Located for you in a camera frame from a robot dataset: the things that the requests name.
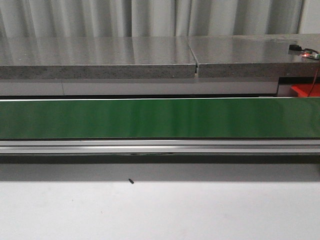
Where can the red plastic bin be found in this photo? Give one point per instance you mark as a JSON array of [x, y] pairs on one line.
[[306, 90]]

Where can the grey stone countertop left slab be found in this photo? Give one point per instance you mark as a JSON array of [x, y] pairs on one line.
[[96, 58]]

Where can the grey stone countertop right slab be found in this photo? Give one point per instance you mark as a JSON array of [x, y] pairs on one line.
[[253, 55]]

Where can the small green circuit board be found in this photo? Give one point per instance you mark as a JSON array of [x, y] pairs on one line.
[[311, 55]]

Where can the green conveyor belt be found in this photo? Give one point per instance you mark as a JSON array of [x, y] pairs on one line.
[[161, 118]]

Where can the aluminium conveyor frame rail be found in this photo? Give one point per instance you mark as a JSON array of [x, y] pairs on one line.
[[157, 147]]

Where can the white cabinet front panel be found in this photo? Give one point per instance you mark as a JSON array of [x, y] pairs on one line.
[[152, 86]]

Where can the grey stone countertop slab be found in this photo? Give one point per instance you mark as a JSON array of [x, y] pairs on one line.
[[253, 55], [96, 58]]

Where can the black sensor module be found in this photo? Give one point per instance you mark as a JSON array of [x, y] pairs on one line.
[[295, 47]]

